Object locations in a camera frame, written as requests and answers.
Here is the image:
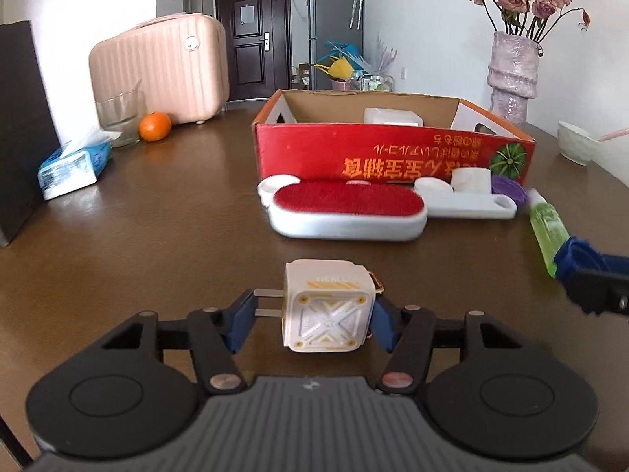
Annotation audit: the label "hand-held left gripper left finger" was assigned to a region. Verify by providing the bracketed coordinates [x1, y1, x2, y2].
[101, 289, 257, 395]

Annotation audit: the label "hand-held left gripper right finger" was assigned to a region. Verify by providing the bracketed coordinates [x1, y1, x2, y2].
[371, 297, 514, 395]

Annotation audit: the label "green spray bottle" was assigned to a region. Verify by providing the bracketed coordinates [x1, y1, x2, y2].
[526, 189, 572, 278]

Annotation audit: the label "white cube charger plug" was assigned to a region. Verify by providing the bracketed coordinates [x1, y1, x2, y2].
[254, 258, 386, 354]

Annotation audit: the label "red cardboard box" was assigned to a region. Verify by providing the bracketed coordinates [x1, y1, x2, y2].
[252, 89, 536, 194]

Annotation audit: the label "purple round lid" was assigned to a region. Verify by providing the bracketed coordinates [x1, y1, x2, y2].
[491, 174, 530, 210]

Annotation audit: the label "white ceramic bowl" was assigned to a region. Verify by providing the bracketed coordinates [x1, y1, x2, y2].
[557, 121, 607, 167]

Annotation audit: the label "white flat plastic holder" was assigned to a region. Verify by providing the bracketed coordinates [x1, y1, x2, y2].
[427, 192, 518, 220]

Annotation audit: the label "red bristle lint brush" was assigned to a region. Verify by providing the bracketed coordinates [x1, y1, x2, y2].
[269, 183, 428, 242]

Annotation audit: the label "white round cap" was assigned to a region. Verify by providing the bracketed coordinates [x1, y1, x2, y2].
[258, 175, 298, 207]

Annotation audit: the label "white screw lid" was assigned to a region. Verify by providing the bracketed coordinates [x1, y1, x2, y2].
[414, 177, 455, 198]

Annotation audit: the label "pink textured vase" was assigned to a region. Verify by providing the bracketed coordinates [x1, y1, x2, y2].
[486, 31, 544, 126]

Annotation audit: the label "white plastic box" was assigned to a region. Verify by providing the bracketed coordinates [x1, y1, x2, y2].
[364, 107, 424, 129]

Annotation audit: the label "orange fruit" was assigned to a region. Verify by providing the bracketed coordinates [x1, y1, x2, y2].
[138, 112, 172, 142]

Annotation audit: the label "blue tissue pack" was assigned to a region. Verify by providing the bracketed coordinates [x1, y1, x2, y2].
[38, 128, 114, 201]

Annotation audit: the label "clear drinking glass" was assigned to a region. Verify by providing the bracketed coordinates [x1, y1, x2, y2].
[95, 89, 147, 148]

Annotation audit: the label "small rack with bottles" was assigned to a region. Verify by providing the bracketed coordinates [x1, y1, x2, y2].
[351, 71, 394, 93]

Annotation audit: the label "dark brown entrance door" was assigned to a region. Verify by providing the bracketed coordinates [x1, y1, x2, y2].
[215, 0, 292, 104]

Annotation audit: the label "pink ribbed suitcase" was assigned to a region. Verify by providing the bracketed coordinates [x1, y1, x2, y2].
[88, 12, 231, 126]

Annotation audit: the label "blue and yellow toys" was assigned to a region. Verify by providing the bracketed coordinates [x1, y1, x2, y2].
[314, 39, 367, 82]

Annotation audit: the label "pale purple dried plant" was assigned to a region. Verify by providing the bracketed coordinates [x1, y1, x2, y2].
[366, 34, 399, 77]

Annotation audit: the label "black paper bag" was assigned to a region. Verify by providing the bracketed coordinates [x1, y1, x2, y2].
[0, 20, 62, 249]

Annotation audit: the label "grey refrigerator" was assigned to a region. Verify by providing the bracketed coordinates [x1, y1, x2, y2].
[307, 0, 364, 92]

